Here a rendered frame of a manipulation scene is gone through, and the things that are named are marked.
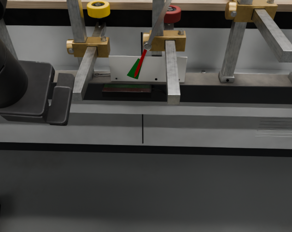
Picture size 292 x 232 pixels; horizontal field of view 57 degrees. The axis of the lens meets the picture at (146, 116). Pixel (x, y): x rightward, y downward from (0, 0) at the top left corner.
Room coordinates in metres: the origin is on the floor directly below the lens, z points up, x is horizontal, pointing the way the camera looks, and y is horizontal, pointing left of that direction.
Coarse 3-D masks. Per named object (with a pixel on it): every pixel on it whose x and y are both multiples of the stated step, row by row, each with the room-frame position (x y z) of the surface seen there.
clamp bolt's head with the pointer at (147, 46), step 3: (144, 42) 0.78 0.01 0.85; (147, 45) 0.76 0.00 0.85; (147, 48) 0.76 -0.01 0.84; (144, 51) 0.78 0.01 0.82; (144, 54) 0.78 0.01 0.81; (141, 57) 0.78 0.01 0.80; (141, 60) 0.78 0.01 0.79; (141, 63) 0.78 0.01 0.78; (138, 66) 0.78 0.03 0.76; (138, 69) 0.78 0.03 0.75; (135, 72) 0.78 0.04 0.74; (135, 75) 0.78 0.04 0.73
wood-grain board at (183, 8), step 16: (16, 0) 1.01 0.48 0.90; (32, 0) 1.01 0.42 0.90; (48, 0) 1.01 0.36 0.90; (64, 0) 1.01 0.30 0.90; (112, 0) 1.01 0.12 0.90; (128, 0) 1.01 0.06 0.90; (144, 0) 1.01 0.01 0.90; (176, 0) 1.01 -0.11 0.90; (192, 0) 1.01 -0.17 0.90; (208, 0) 1.01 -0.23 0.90; (224, 0) 1.01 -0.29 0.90; (288, 0) 1.01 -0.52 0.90
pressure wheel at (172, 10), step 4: (168, 8) 0.91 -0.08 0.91; (172, 8) 0.93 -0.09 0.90; (176, 8) 0.92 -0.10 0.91; (180, 8) 0.92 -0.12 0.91; (168, 12) 0.88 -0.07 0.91; (172, 12) 0.88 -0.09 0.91; (176, 12) 0.89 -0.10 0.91; (180, 12) 0.90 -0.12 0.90; (164, 16) 0.88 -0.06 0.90; (168, 16) 0.88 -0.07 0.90; (172, 16) 0.88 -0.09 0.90; (176, 16) 0.89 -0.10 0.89; (180, 16) 0.90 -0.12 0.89; (164, 20) 0.88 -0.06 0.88; (168, 20) 0.88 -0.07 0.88; (172, 20) 0.88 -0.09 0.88; (176, 20) 0.89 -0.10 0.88
